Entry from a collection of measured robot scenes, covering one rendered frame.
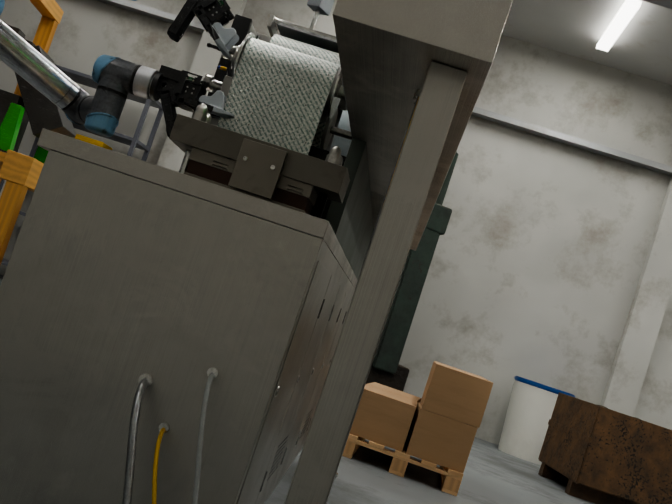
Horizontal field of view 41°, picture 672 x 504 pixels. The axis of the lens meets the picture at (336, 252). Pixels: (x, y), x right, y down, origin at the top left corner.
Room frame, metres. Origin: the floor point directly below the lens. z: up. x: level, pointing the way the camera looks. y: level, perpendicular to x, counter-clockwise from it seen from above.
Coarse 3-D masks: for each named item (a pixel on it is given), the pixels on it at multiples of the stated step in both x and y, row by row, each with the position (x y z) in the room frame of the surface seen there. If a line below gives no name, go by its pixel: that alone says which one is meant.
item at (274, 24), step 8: (272, 16) 2.48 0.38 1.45; (272, 24) 2.49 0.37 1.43; (280, 24) 2.49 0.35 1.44; (288, 24) 2.48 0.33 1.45; (296, 24) 2.48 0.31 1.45; (272, 32) 2.53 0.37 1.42; (280, 32) 2.55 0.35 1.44; (288, 32) 2.52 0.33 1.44; (296, 32) 2.49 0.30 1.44; (304, 32) 2.47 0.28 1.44; (312, 32) 2.48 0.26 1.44; (320, 32) 2.48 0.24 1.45; (304, 40) 2.55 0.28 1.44; (312, 40) 2.52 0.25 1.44; (320, 40) 2.49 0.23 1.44; (328, 40) 2.47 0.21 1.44; (336, 40) 2.47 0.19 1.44; (328, 48) 2.55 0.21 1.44; (336, 48) 2.52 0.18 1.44
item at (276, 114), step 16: (240, 80) 2.18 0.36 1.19; (256, 80) 2.18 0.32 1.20; (240, 96) 2.18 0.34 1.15; (256, 96) 2.18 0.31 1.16; (272, 96) 2.18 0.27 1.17; (288, 96) 2.17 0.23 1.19; (304, 96) 2.17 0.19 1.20; (240, 112) 2.18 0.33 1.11; (256, 112) 2.18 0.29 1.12; (272, 112) 2.17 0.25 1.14; (288, 112) 2.17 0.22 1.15; (304, 112) 2.17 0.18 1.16; (320, 112) 2.17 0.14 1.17; (224, 128) 2.18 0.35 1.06; (240, 128) 2.18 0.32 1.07; (256, 128) 2.18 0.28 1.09; (272, 128) 2.17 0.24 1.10; (288, 128) 2.17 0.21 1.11; (304, 128) 2.17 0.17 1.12; (288, 144) 2.17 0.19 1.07; (304, 144) 2.17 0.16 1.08
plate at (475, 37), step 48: (384, 0) 1.32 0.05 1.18; (432, 0) 1.31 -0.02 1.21; (480, 0) 1.31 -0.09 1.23; (384, 48) 1.40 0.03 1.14; (432, 48) 1.33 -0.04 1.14; (480, 48) 1.31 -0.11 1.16; (384, 96) 1.69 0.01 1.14; (384, 144) 2.13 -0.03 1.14; (384, 192) 2.87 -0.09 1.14; (432, 192) 2.58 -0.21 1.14
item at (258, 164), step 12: (252, 144) 1.96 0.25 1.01; (240, 156) 1.96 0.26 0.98; (252, 156) 1.96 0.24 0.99; (264, 156) 1.95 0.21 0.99; (276, 156) 1.95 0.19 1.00; (240, 168) 1.96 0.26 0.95; (252, 168) 1.95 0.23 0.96; (264, 168) 1.95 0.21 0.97; (276, 168) 1.95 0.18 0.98; (240, 180) 1.96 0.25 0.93; (252, 180) 1.95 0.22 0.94; (264, 180) 1.95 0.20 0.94; (276, 180) 1.95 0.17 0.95; (252, 192) 1.95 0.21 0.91; (264, 192) 1.95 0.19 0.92
